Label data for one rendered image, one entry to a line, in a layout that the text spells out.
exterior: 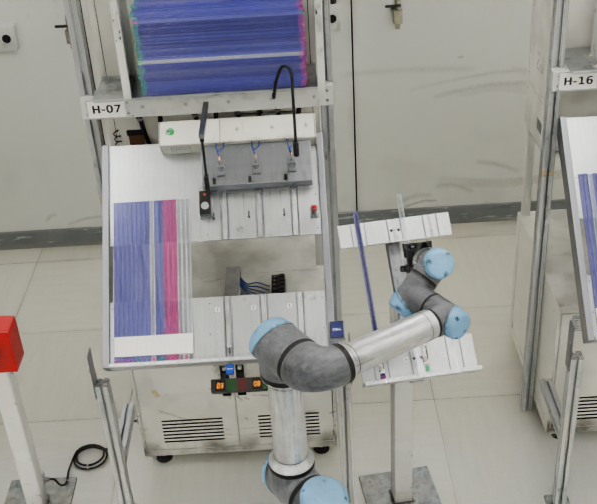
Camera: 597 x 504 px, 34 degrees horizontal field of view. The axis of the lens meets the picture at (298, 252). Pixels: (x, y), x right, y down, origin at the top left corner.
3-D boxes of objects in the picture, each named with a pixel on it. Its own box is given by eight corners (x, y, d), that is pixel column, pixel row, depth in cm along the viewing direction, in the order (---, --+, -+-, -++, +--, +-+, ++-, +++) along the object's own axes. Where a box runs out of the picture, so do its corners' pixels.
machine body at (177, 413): (338, 459, 357) (332, 320, 325) (146, 469, 358) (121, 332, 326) (329, 350, 413) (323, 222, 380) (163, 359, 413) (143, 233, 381)
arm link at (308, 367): (308, 376, 209) (475, 301, 233) (279, 351, 217) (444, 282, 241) (309, 418, 215) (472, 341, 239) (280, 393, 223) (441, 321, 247)
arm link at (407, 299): (410, 318, 239) (437, 282, 240) (380, 298, 247) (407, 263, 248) (424, 331, 245) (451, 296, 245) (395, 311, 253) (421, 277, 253)
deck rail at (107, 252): (113, 371, 299) (109, 368, 293) (106, 371, 299) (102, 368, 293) (112, 152, 318) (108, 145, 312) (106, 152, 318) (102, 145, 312)
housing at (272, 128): (316, 152, 317) (316, 136, 303) (165, 161, 318) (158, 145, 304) (315, 129, 319) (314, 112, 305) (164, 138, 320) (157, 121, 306)
